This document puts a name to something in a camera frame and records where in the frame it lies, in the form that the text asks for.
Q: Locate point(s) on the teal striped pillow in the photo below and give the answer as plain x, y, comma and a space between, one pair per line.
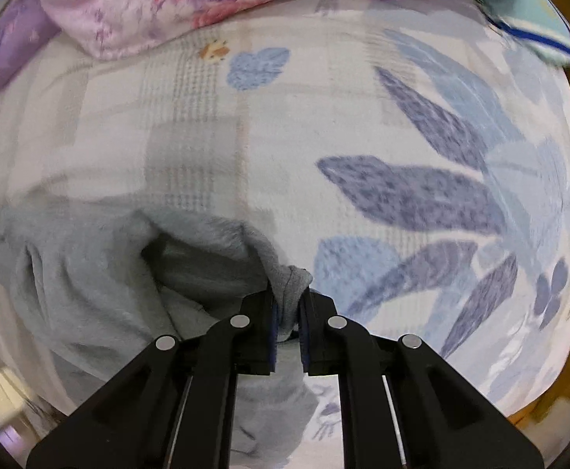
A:
536, 24

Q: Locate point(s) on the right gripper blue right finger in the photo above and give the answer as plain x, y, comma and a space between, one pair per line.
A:
303, 329

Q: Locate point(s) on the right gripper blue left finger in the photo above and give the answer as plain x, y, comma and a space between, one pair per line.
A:
274, 327

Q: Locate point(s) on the grey zip hoodie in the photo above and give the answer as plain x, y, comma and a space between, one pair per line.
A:
95, 284

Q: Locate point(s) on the floral white bed sheet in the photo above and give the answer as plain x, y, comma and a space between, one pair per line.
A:
415, 163

